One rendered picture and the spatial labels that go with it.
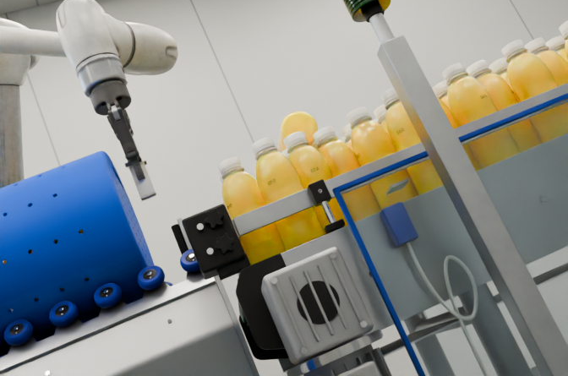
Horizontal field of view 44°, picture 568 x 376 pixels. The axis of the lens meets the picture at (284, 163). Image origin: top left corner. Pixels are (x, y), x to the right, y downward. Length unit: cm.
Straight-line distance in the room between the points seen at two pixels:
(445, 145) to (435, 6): 436
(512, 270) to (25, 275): 74
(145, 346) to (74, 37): 63
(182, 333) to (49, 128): 334
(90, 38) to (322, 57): 346
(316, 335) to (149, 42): 83
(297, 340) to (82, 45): 77
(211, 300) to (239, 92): 345
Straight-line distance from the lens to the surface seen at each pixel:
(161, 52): 156
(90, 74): 141
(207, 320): 114
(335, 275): 93
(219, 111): 446
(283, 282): 92
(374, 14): 106
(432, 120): 99
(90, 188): 121
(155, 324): 116
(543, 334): 97
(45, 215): 121
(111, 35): 146
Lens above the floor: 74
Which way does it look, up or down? 15 degrees up
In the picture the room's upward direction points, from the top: 24 degrees counter-clockwise
